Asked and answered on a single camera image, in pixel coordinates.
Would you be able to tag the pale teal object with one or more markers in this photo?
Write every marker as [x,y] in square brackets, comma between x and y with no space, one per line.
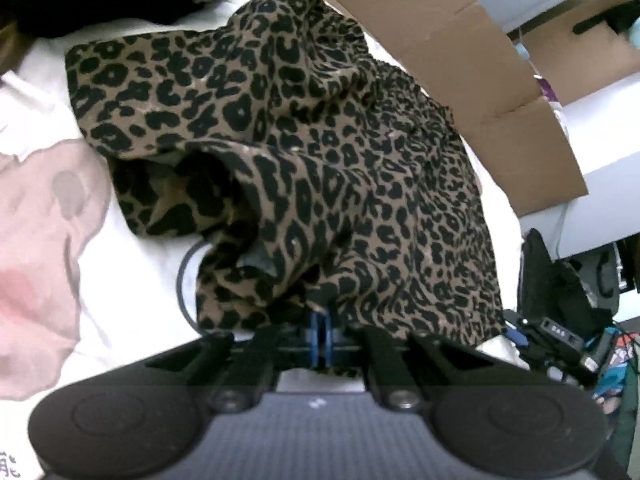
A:
[635,45]

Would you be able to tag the folded black clothes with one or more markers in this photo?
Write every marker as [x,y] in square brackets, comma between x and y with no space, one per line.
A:
[540,270]

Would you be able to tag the flattened cardboard sheet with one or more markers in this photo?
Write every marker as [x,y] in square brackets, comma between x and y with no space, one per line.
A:
[450,20]

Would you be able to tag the purple and white bag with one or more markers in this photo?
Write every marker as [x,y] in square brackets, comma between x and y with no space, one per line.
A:
[547,92]

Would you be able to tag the pale blue detergent bottle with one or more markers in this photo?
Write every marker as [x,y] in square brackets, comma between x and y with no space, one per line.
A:
[523,51]

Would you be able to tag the brown garment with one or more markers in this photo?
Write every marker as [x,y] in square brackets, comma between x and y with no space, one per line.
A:
[10,50]

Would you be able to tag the white cabinet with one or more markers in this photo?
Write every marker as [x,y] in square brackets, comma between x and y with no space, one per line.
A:
[610,125]

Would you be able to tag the cream bear print blanket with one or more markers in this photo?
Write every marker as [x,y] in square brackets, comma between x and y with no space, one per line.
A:
[125,285]

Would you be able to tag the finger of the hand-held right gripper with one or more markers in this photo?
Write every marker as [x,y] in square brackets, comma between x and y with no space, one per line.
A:
[517,335]

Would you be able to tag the person's green clothing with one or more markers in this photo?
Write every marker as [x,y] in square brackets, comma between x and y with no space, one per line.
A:
[631,440]

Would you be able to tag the teal printed cloth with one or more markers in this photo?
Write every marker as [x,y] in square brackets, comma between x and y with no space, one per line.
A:
[622,360]

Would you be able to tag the upright cardboard board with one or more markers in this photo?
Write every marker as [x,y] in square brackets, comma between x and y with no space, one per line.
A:
[575,70]

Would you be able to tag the leopard print garment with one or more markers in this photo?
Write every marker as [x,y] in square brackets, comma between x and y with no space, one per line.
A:
[325,135]

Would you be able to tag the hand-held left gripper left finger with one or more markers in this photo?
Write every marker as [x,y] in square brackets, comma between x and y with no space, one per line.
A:
[315,345]

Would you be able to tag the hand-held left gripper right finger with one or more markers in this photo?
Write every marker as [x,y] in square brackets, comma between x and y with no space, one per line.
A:
[329,345]

